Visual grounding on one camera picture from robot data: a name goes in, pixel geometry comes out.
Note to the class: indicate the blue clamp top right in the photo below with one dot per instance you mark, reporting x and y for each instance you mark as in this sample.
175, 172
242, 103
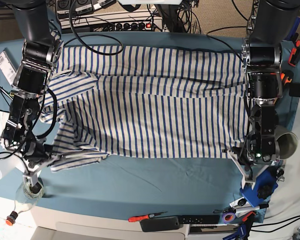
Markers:
294, 29

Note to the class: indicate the black square block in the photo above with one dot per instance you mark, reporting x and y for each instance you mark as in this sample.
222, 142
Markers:
294, 90

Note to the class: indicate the blue table cloth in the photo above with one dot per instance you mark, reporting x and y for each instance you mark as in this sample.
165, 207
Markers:
121, 187

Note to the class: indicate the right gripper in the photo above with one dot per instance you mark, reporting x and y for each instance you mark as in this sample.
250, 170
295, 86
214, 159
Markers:
35, 155

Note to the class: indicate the black remote control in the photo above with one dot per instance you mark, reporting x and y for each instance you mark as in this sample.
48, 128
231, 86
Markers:
199, 219

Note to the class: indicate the black marker pen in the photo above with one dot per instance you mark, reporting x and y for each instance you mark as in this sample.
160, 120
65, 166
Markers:
251, 208

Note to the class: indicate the orange black utility knife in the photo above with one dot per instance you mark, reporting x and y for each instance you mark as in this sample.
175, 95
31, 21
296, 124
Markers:
286, 77

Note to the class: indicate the blue box with black knob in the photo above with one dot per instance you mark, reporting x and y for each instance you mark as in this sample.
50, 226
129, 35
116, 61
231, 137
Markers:
265, 185

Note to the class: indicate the red handled screwdriver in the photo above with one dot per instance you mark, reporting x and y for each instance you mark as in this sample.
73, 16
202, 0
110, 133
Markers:
144, 217

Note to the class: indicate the blue white striped T-shirt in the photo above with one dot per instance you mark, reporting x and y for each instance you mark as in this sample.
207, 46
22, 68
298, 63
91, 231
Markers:
145, 102

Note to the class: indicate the blue black spring clamp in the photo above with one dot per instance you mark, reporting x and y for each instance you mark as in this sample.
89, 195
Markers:
243, 230

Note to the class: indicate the black zip ties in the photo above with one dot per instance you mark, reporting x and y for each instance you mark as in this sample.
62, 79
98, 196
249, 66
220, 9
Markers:
5, 95

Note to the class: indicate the white packaged device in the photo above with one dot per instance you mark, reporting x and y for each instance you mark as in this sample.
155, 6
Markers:
7, 68

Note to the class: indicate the beige ceramic mug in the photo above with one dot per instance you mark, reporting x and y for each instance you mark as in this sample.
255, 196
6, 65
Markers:
287, 142

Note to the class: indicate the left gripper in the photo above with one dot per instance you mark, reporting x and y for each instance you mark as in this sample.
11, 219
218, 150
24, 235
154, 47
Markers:
251, 170

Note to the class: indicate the black smartphone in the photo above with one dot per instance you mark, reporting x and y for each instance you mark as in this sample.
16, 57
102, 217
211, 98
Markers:
160, 224

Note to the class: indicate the black power strip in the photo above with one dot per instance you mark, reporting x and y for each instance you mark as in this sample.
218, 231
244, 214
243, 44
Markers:
127, 26

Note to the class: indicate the purple tape roll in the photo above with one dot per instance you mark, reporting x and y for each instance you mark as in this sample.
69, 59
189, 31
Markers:
228, 217

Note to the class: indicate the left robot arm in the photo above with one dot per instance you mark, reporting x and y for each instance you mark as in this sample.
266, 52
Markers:
266, 142

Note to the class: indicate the orange black clamp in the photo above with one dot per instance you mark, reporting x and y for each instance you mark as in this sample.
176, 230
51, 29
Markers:
294, 57

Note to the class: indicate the clear glass bottle orange cap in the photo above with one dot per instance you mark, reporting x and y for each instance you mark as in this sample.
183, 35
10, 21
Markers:
26, 197

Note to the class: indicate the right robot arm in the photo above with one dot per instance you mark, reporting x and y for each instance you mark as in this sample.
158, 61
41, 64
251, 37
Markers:
41, 50

